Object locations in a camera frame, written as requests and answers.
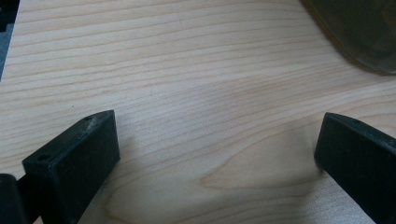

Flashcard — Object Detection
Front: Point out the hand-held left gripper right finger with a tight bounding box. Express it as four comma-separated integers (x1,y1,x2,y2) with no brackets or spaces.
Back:
313,112,396,224

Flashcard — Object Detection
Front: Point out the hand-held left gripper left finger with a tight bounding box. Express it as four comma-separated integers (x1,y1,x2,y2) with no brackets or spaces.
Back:
21,109,121,224

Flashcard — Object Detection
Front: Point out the brown transparent storage box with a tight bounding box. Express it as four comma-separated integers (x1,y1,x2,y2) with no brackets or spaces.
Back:
300,0,396,77

